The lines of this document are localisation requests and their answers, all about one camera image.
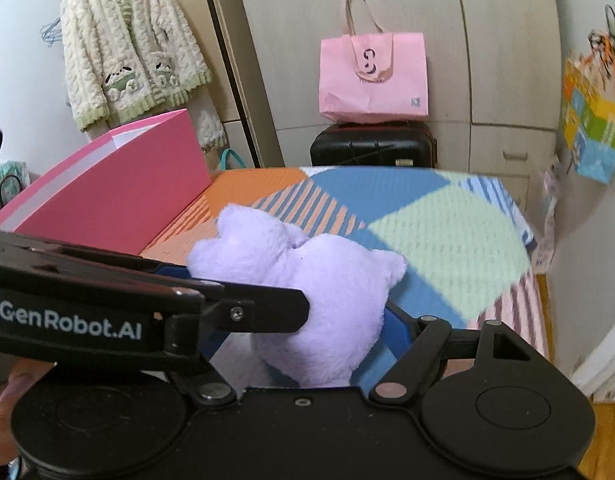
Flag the pink cardboard box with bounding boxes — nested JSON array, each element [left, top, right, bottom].
[[0, 108, 213, 256]]

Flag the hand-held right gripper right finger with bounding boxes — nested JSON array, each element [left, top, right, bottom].
[[369, 301, 547, 406]]

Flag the black suitcase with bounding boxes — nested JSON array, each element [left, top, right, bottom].
[[310, 120, 438, 170]]

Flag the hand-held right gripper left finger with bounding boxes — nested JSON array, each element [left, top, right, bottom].
[[174, 334, 238, 407]]

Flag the pink tote bag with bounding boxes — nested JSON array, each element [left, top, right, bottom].
[[320, 0, 431, 123]]

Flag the light blue wire hangers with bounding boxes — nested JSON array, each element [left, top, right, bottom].
[[40, 17, 63, 48]]

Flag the cream fleece pajama jacket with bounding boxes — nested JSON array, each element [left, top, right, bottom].
[[60, 0, 213, 133]]

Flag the person's left hand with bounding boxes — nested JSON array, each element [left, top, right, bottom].
[[0, 362, 55, 433]]

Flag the patchwork knitted blanket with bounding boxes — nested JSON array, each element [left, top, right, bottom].
[[137, 165, 552, 390]]

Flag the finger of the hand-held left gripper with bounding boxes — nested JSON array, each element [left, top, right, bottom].
[[163, 287, 311, 356], [0, 229, 224, 305]]

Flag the white printed bag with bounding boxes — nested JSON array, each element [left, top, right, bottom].
[[0, 160, 29, 206]]

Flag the white door frame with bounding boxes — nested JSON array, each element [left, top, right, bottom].
[[570, 305, 615, 401]]

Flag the colourful paper gift bag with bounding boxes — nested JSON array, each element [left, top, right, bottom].
[[562, 30, 615, 186]]

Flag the light wood wardrobe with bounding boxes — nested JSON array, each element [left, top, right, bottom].
[[204, 0, 563, 211]]

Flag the lilac plush toy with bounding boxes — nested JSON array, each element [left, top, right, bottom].
[[186, 204, 407, 388]]

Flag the clear plastic bag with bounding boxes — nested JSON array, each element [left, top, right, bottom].
[[530, 157, 562, 273]]

